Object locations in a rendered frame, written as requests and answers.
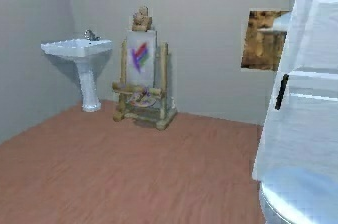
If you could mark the wooden painting easel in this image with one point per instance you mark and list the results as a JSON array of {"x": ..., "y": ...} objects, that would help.
[{"x": 141, "y": 87}]

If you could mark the silver sink faucet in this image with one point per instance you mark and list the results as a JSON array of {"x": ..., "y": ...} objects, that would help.
[{"x": 90, "y": 35}]

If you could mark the colourful paint palette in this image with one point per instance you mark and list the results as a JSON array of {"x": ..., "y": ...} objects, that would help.
[{"x": 142, "y": 99}]

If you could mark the brown framed wall picture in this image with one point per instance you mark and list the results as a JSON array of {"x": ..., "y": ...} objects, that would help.
[{"x": 263, "y": 41}]

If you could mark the white canvas with coloured strokes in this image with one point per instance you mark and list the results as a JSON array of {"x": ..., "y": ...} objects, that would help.
[{"x": 140, "y": 58}]

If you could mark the white pedestal sink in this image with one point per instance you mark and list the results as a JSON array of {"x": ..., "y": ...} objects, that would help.
[{"x": 85, "y": 63}]

